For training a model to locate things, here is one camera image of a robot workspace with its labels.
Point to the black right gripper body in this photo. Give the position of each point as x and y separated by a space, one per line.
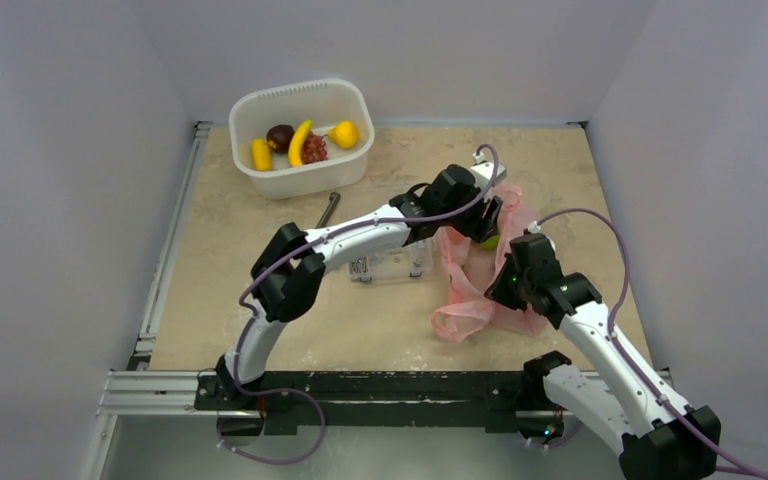
517 285

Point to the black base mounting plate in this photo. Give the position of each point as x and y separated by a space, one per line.
282 401

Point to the pink plastic bag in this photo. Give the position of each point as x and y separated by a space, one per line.
471 270

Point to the yellow fake lemon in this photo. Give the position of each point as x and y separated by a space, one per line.
345 135

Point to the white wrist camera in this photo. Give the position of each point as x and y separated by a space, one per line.
534 227
486 173

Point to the dark metal T-handle tool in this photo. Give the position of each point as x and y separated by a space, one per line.
333 201

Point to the yellow fake banana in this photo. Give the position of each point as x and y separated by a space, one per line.
261 155
295 148

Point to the red fake strawberries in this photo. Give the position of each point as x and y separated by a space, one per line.
314 149

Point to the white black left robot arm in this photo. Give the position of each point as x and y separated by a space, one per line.
289 272

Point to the clear plastic screw organizer box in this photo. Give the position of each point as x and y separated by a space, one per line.
410 262

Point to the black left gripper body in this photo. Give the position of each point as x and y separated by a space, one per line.
476 221

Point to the light green fake fruit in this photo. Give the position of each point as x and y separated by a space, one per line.
491 243

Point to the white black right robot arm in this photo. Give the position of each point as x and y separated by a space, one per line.
654 431

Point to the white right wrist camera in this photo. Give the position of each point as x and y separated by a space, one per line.
534 227

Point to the dark red fake apple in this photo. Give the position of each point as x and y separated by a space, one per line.
279 138

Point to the aluminium extrusion frame rail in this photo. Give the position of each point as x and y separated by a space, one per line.
138 390

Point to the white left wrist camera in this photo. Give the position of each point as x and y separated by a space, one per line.
486 173

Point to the white plastic basin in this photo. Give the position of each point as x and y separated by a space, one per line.
327 102

